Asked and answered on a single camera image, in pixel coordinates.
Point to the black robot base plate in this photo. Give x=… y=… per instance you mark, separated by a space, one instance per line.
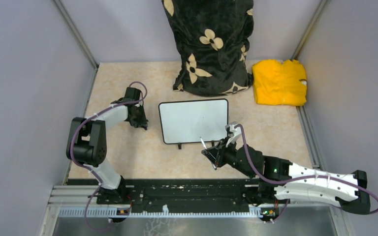
x=189 y=195

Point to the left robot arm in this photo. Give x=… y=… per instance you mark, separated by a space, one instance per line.
x=87 y=140

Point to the small whiteboard black frame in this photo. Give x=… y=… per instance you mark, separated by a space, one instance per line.
x=193 y=121

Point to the aluminium rail frame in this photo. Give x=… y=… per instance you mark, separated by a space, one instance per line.
x=316 y=195

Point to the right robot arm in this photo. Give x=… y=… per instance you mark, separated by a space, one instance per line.
x=282 y=179

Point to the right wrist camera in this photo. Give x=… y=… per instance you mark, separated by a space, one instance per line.
x=233 y=133

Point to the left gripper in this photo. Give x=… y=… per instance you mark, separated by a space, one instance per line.
x=142 y=121

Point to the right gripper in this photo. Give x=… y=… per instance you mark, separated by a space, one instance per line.
x=216 y=154

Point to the folded yellow garment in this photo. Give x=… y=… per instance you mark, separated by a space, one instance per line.
x=279 y=83

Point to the black floral blanket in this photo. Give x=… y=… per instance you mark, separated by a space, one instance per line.
x=212 y=39

